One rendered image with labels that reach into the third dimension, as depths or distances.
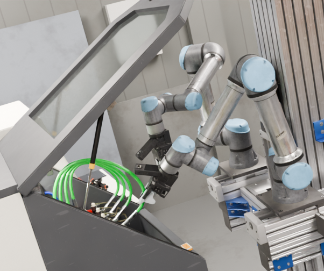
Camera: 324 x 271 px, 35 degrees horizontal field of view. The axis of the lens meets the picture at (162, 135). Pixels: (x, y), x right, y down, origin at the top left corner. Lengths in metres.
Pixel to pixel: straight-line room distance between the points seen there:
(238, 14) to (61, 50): 1.62
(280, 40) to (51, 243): 1.22
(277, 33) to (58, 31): 2.40
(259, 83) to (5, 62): 2.76
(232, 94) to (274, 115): 0.20
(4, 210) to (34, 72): 2.59
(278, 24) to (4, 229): 1.33
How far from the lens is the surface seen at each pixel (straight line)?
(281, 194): 2.16
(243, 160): 2.57
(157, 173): 1.97
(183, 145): 1.87
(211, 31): 4.54
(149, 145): 2.17
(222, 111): 2.00
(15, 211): 1.74
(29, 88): 4.22
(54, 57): 4.22
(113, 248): 1.88
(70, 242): 1.82
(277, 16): 2.18
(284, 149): 1.95
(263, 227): 2.14
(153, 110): 2.13
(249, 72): 1.82
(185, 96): 2.15
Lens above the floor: 2.00
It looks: 16 degrees down
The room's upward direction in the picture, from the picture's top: 14 degrees counter-clockwise
